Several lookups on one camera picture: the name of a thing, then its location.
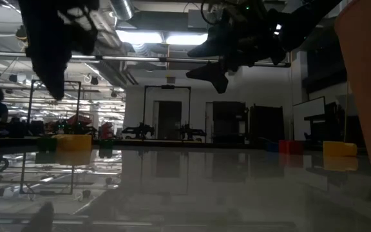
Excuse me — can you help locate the ceiling camera with yellow cable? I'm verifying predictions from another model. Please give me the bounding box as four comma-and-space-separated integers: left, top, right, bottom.
14, 24, 29, 42

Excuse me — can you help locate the orange plastic bin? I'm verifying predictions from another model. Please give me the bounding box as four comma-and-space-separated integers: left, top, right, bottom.
334, 0, 371, 186

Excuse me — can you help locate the grey ceiling box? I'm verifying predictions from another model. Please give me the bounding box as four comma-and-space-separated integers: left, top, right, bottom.
187, 9, 207, 30

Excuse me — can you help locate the round silver duct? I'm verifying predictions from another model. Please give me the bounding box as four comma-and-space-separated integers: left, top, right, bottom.
109, 0, 135, 21

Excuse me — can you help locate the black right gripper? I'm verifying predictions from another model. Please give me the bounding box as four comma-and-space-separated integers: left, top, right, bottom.
185, 0, 286, 95

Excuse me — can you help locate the small blue block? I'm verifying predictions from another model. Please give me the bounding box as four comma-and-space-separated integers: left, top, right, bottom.
265, 141, 280, 153

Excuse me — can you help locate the door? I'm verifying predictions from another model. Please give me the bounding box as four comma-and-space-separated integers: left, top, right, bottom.
153, 99, 184, 139

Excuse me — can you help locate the ceiling light panel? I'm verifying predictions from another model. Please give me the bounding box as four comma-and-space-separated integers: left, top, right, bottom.
165, 33, 209, 46
116, 30, 164, 44

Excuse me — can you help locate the small red block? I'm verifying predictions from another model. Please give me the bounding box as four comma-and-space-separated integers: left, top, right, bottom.
278, 139, 305, 155

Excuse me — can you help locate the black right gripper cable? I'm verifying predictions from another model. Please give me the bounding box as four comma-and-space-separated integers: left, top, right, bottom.
200, 0, 225, 26

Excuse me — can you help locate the long horizontal metal rail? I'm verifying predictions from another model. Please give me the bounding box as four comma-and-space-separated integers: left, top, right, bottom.
0, 50, 292, 68

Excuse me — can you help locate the black cabinet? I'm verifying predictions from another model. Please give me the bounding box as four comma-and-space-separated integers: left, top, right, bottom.
249, 104, 285, 146
212, 101, 248, 145

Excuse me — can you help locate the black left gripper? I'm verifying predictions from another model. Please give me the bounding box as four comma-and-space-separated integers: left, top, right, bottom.
17, 0, 100, 101

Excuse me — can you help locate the red machine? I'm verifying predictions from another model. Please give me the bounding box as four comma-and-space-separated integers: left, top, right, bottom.
98, 121, 115, 140
66, 114, 93, 130

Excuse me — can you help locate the large yellow block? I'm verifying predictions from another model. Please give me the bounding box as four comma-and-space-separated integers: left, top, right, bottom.
323, 141, 359, 158
55, 134, 93, 152

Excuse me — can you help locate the whiteboard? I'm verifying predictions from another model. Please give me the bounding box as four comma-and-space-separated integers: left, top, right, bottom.
292, 96, 327, 142

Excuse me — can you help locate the black frame workstation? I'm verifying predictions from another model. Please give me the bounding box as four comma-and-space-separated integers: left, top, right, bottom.
142, 84, 192, 141
26, 79, 82, 133

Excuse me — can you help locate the corrugated silver air duct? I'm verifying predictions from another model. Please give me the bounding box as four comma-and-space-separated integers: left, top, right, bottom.
90, 0, 129, 57

